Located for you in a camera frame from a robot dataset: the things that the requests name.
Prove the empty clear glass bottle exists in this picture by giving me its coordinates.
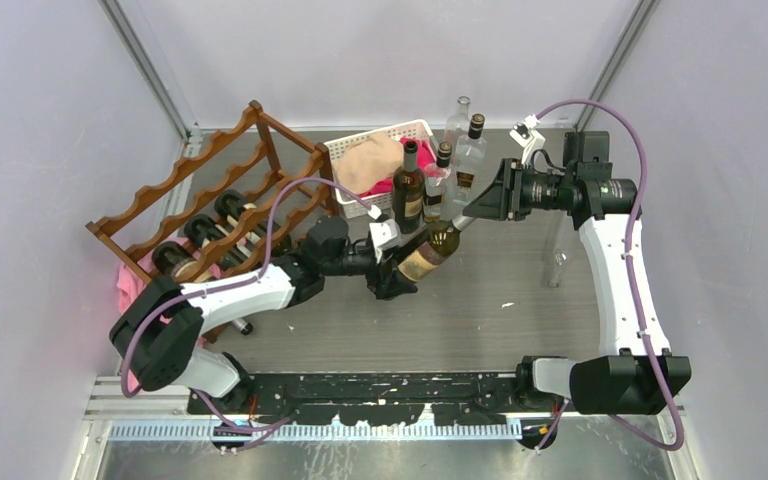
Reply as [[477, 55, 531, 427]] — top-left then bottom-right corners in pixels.
[[443, 95, 471, 149]]

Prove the purple cable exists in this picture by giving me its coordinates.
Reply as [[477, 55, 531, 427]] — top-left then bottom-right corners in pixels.
[[534, 99, 686, 452], [120, 176, 382, 399]]

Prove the dark bottle gold label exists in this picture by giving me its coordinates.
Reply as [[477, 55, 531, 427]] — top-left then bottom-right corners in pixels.
[[392, 140, 425, 235]]

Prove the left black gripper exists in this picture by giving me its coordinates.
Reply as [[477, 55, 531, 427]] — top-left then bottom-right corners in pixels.
[[322, 246, 417, 298]]

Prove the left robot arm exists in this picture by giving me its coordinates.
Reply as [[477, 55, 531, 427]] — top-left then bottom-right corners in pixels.
[[109, 215, 418, 413]]

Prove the white plastic basket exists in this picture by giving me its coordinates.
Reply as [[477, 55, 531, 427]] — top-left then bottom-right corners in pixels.
[[325, 119, 439, 219]]

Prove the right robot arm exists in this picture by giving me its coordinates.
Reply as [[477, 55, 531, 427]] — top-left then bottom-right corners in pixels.
[[464, 124, 692, 415]]

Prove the clear bottle black cap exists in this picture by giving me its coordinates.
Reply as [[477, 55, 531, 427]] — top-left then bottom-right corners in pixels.
[[453, 113, 487, 206], [423, 141, 453, 224]]

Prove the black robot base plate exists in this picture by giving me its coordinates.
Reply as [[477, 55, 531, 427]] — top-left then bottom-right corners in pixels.
[[187, 366, 573, 427]]

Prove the beige cloth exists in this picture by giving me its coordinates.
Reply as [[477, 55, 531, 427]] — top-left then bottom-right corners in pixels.
[[337, 133, 403, 196]]

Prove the pink cloth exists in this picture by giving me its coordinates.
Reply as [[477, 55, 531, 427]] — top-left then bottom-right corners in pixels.
[[115, 263, 146, 314]]

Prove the brown wooden wine rack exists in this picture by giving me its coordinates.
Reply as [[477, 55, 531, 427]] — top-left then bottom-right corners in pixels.
[[86, 100, 338, 286]]

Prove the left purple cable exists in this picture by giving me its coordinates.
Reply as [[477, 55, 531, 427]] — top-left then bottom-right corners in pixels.
[[120, 176, 382, 399]]

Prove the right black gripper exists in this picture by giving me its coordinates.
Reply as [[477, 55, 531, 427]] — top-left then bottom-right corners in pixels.
[[464, 157, 575, 221]]

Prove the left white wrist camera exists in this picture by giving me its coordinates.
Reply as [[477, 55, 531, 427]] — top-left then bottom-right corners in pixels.
[[367, 205, 401, 264]]

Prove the black-neck green wine bottle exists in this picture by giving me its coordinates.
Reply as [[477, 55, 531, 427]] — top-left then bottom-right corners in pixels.
[[183, 214, 248, 270]]

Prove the silver-neck dark wine bottle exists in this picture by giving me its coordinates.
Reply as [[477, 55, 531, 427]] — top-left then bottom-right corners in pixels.
[[151, 238, 254, 343]]

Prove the brown wine bottle white label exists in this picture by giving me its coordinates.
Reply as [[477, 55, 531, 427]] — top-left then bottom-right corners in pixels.
[[214, 189, 293, 257]]

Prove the dark bottle beige label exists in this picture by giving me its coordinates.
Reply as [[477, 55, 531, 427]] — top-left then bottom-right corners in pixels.
[[396, 214, 476, 283]]

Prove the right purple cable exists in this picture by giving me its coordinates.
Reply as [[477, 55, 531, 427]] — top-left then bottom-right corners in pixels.
[[534, 99, 686, 452]]

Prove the clear drinking glass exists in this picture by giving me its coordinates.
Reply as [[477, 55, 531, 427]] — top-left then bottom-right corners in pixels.
[[542, 249, 568, 288]]

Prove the rear clear bottle black cap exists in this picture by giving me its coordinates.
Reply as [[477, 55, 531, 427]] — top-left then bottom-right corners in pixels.
[[453, 113, 487, 206]]

